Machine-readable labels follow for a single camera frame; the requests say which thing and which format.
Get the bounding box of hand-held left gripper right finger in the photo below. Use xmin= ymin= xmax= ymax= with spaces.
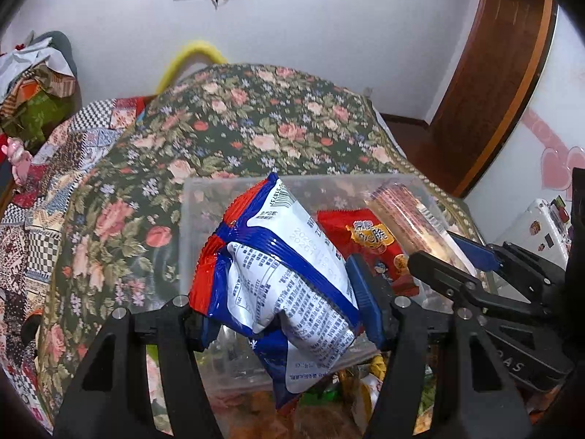
xmin=345 ymin=254 xmax=533 ymax=439

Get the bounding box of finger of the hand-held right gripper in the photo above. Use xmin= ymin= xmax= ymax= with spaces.
xmin=406 ymin=251 xmax=546 ymax=317
xmin=450 ymin=232 xmax=568 ymax=303

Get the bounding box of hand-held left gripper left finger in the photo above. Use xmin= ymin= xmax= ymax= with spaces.
xmin=52 ymin=299 xmax=226 ymax=439

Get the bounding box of brown biscuit sleeve packet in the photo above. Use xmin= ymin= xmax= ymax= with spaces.
xmin=364 ymin=183 xmax=486 ymax=279

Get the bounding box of white blue red snack packet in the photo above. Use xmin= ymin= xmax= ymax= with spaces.
xmin=189 ymin=172 xmax=366 ymax=417

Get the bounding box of clear plastic container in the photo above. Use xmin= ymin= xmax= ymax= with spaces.
xmin=177 ymin=173 xmax=497 ymax=403

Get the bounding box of white case with stickers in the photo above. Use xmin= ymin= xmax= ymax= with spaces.
xmin=490 ymin=198 xmax=572 ymax=270

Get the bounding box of pile of assorted snack packets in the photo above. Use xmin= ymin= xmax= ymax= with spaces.
xmin=208 ymin=351 xmax=439 ymax=439

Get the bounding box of brown wooden door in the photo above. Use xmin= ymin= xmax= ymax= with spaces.
xmin=383 ymin=0 xmax=559 ymax=198

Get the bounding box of floral blanket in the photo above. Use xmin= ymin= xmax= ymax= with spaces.
xmin=35 ymin=63 xmax=485 ymax=437

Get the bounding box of patchwork quilt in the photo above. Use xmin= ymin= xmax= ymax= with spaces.
xmin=0 ymin=96 xmax=151 ymax=403

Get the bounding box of pink toy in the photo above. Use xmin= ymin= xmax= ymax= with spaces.
xmin=1 ymin=138 xmax=34 ymax=183

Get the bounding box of yellow foam tube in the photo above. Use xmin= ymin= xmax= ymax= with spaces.
xmin=156 ymin=41 xmax=228 ymax=94

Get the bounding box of pile of clothes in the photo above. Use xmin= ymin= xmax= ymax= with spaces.
xmin=0 ymin=30 xmax=84 ymax=151

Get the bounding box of pink heart wall sticker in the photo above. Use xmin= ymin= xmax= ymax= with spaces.
xmin=521 ymin=109 xmax=585 ymax=202

